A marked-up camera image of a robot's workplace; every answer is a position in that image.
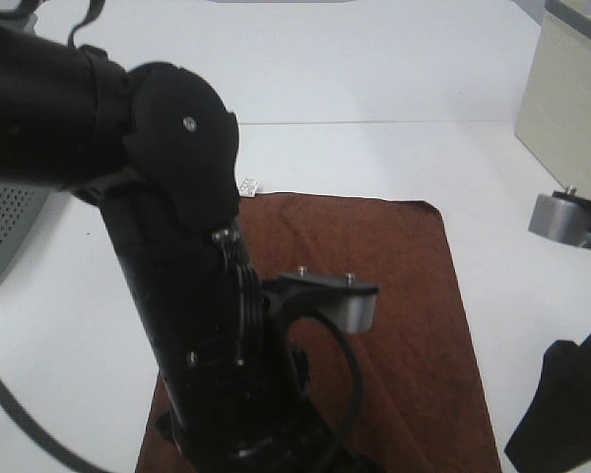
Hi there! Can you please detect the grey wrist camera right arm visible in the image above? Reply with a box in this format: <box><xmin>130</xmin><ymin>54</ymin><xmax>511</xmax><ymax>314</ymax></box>
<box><xmin>528</xmin><ymin>186</ymin><xmax>591</xmax><ymax>250</ymax></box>

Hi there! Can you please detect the brown towel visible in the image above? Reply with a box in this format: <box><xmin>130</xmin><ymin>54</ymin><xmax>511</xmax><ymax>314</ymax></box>
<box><xmin>135</xmin><ymin>190</ymin><xmax>503</xmax><ymax>473</ymax></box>

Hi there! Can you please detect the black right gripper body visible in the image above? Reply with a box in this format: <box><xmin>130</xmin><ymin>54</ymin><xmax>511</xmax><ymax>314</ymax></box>
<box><xmin>504</xmin><ymin>332</ymin><xmax>591</xmax><ymax>466</ymax></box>

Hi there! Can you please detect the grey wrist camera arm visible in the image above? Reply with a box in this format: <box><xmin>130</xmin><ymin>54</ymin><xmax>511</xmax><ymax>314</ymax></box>
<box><xmin>262</xmin><ymin>267</ymin><xmax>380</xmax><ymax>334</ymax></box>
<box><xmin>528</xmin><ymin>186</ymin><xmax>591</xmax><ymax>250</ymax></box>

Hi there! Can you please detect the grey perforated plastic basket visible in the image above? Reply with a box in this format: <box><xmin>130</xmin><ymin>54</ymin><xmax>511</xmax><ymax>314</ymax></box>
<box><xmin>0</xmin><ymin>182</ymin><xmax>48</xmax><ymax>283</ymax></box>

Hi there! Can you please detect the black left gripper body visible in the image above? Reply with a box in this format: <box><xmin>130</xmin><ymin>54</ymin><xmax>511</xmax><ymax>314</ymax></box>
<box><xmin>100</xmin><ymin>177</ymin><xmax>345</xmax><ymax>472</ymax></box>

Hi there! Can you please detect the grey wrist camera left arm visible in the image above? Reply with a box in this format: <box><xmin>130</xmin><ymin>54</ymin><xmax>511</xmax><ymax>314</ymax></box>
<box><xmin>262</xmin><ymin>267</ymin><xmax>380</xmax><ymax>334</ymax></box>

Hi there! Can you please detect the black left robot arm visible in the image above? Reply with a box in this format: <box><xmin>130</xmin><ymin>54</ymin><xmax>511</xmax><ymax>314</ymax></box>
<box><xmin>0</xmin><ymin>1</ymin><xmax>354</xmax><ymax>472</ymax></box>

